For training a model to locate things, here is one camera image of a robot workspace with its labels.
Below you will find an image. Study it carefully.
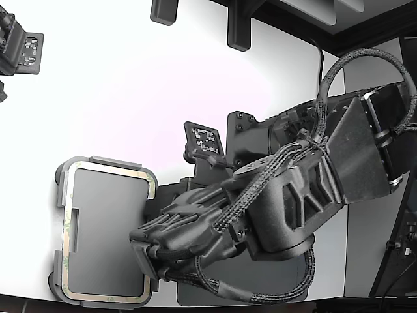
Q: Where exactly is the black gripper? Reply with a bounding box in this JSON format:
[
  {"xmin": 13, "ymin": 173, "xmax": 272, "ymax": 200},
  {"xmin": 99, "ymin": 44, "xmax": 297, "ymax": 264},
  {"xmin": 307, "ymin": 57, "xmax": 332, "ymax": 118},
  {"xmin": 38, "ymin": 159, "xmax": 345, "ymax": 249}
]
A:
[{"xmin": 145, "ymin": 159, "xmax": 229, "ymax": 222}]

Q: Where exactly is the tan rectangular frame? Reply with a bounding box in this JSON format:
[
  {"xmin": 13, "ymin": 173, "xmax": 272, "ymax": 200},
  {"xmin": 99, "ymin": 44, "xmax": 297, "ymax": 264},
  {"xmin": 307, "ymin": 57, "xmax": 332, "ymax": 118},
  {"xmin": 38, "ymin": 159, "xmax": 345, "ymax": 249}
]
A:
[{"xmin": 61, "ymin": 162, "xmax": 156, "ymax": 303}]

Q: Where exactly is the gray plastic box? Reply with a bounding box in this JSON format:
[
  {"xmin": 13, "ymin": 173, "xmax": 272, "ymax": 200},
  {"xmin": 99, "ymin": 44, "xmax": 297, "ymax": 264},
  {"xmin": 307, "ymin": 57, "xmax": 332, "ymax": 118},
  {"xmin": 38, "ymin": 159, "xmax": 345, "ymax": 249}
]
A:
[{"xmin": 48, "ymin": 155, "xmax": 164, "ymax": 310}]

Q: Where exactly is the gray rectangular mat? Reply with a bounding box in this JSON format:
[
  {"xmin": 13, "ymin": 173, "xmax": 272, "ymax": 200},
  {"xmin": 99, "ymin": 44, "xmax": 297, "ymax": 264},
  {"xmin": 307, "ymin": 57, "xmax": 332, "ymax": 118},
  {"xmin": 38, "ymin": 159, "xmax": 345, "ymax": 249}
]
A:
[{"xmin": 176, "ymin": 252, "xmax": 309, "ymax": 307}]

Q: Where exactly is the black metal stand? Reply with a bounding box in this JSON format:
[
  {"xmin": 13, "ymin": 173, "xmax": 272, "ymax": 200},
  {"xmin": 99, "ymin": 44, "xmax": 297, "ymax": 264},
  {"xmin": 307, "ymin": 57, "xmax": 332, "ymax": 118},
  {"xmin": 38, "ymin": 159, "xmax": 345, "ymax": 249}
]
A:
[{"xmin": 369, "ymin": 175, "xmax": 417, "ymax": 297}]

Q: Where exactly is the black shelf beam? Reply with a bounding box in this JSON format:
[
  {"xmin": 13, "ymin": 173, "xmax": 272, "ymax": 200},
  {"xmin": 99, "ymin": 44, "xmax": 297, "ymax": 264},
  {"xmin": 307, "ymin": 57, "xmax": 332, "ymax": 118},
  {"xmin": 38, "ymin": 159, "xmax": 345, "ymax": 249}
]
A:
[{"xmin": 208, "ymin": 0, "xmax": 417, "ymax": 59}]

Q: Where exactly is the black clamp with knobs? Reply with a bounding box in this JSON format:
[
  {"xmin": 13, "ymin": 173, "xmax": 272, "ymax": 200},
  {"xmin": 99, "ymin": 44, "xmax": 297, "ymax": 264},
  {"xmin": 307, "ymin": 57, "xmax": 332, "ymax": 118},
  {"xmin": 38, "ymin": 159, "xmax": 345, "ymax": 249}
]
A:
[{"xmin": 386, "ymin": 211, "xmax": 417, "ymax": 261}]

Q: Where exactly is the black flat panel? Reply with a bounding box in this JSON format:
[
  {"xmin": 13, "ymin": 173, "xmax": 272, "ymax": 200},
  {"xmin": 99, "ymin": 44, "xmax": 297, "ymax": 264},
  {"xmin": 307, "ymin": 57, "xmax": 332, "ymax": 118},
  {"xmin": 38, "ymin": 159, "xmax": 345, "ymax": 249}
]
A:
[{"xmin": 397, "ymin": 36, "xmax": 417, "ymax": 85}]

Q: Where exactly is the black wrist camera circuit board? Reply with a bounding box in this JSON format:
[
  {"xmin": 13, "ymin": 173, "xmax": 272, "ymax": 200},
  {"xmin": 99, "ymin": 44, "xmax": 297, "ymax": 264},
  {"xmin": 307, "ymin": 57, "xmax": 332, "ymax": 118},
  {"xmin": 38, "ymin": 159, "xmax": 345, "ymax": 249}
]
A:
[{"xmin": 183, "ymin": 121, "xmax": 226, "ymax": 170}]

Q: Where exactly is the long black bracket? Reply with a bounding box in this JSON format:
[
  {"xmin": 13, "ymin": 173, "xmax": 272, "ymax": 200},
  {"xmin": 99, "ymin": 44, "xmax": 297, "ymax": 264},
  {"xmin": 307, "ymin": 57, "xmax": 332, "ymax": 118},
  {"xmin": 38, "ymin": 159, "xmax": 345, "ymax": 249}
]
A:
[{"xmin": 227, "ymin": 0, "xmax": 252, "ymax": 52}]

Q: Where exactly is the short black bracket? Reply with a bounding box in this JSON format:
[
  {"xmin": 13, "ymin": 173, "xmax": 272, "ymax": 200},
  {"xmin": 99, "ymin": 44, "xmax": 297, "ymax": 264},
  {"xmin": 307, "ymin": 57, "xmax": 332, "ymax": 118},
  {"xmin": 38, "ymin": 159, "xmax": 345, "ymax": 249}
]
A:
[{"xmin": 149, "ymin": 0, "xmax": 179, "ymax": 26}]

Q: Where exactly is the thin black cable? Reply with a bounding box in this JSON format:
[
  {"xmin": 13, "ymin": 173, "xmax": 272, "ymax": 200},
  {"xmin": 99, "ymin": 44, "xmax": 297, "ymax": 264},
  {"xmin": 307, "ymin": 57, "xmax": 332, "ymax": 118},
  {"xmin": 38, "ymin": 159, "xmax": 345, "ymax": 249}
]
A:
[{"xmin": 308, "ymin": 37, "xmax": 325, "ymax": 87}]

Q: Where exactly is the black camera with circuit board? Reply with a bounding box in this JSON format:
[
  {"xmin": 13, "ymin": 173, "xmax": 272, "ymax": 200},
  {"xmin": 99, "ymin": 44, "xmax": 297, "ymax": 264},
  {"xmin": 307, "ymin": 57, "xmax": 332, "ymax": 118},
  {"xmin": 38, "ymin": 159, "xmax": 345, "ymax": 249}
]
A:
[{"xmin": 0, "ymin": 0, "xmax": 45, "ymax": 76}]

